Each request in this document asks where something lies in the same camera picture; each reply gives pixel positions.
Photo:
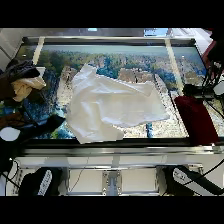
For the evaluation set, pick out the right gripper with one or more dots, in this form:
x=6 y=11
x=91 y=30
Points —
x=191 y=90

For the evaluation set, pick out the white shirt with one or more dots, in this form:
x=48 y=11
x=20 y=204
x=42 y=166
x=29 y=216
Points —
x=110 y=106

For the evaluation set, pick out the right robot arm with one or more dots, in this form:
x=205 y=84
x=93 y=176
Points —
x=176 y=186

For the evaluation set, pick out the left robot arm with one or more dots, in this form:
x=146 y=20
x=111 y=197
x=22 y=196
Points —
x=33 y=128

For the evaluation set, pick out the red garment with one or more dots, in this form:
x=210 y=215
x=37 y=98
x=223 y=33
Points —
x=196 y=120

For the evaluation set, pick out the grey garment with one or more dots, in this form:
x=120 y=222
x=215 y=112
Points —
x=20 y=70

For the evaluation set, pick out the dark brown garment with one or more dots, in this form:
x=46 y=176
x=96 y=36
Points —
x=6 y=90

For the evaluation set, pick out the silver frame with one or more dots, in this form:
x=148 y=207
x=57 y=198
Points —
x=111 y=151

